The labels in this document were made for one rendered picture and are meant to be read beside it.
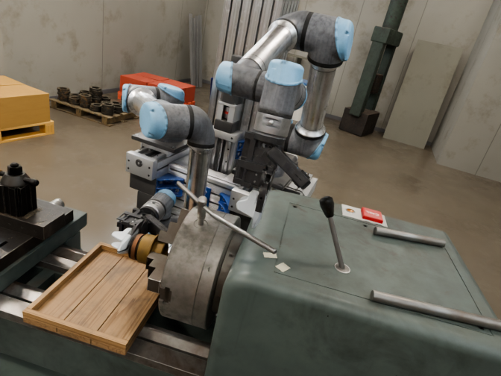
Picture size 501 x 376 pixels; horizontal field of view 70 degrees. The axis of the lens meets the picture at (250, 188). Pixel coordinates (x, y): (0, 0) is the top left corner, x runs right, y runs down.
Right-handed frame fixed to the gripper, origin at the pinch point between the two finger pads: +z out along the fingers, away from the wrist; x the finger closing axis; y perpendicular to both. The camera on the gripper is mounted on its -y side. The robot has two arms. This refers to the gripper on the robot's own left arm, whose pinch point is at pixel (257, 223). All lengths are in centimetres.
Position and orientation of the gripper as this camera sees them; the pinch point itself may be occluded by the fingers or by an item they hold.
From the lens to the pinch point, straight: 81.9
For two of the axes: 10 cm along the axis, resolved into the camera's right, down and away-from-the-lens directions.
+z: -2.3, 9.4, 2.3
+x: -1.6, 2.0, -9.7
